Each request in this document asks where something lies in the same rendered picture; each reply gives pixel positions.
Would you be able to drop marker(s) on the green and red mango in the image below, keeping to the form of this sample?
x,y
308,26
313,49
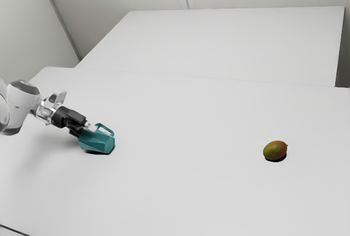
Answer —
x,y
275,150

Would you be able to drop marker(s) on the teal faceted mug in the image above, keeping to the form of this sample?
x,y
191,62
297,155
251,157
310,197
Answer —
x,y
98,141

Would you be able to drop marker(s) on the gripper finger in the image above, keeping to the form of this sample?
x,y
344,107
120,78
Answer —
x,y
89,126
75,130

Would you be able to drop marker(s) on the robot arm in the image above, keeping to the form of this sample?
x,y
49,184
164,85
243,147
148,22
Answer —
x,y
20,98

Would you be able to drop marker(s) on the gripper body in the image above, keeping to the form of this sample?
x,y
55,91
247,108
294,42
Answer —
x,y
67,115

